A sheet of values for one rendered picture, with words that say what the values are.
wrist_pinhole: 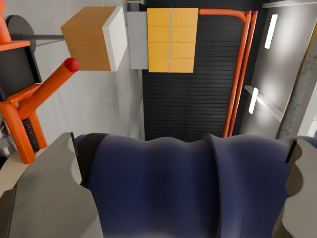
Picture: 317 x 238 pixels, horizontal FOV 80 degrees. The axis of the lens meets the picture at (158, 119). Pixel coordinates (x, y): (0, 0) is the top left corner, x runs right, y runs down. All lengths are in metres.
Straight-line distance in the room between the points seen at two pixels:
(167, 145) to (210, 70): 11.00
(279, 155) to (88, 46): 1.70
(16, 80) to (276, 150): 0.46
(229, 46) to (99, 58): 9.80
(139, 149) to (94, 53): 1.57
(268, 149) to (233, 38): 10.97
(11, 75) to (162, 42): 7.28
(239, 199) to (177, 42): 7.34
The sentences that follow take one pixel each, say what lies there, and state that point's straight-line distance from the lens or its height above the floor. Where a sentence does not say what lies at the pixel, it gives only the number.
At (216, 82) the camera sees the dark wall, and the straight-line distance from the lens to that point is 11.62.
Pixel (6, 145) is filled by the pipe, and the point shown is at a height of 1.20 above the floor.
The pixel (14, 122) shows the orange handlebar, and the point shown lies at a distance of 0.41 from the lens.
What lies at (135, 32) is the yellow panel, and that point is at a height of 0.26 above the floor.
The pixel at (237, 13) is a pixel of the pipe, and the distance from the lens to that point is 8.14.
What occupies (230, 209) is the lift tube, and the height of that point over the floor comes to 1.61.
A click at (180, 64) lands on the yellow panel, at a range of 7.72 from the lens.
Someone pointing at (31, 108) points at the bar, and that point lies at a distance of 0.40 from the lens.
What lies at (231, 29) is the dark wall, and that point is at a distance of 11.24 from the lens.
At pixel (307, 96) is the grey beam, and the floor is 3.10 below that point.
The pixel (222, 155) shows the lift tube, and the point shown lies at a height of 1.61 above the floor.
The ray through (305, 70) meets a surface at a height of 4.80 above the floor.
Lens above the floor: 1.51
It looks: 3 degrees down
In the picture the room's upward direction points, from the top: 91 degrees clockwise
